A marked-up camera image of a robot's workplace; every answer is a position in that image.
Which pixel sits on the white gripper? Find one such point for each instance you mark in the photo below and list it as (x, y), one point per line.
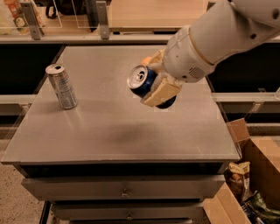
(183, 59)

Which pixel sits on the blue pepsi can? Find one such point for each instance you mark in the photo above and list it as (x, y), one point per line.
(139, 79)

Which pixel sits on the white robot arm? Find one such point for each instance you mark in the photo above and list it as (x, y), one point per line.
(227, 28)

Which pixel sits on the silver soda can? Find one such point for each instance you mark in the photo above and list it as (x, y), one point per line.
(62, 86)

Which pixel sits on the orange fruit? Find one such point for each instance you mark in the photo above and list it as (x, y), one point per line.
(146, 61)

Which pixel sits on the grey drawer cabinet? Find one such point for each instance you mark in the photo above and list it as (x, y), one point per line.
(111, 133)

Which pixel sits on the upper cabinet drawer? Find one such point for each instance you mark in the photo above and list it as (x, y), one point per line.
(188, 187)

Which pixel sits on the cabinet drawer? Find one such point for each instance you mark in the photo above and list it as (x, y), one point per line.
(188, 187)
(128, 211)

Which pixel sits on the black bag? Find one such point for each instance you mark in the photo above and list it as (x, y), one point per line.
(65, 7)

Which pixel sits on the brown snack bag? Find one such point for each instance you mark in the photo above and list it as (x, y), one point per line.
(238, 180)

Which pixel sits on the cardboard box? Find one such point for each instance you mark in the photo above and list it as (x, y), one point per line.
(263, 153)

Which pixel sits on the orange labelled bottle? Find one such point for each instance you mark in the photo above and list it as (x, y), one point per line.
(17, 14)

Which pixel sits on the green snack bag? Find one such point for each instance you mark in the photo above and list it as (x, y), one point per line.
(257, 211)

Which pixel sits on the lower cabinet drawer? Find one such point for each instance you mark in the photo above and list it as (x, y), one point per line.
(128, 211)

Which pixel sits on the middle metal bracket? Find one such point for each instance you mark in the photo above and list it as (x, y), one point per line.
(102, 13)

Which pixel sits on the metal bracket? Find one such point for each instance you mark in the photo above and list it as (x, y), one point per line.
(102, 13)
(32, 20)

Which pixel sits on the left metal bracket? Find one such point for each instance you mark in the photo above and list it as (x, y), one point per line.
(32, 20)

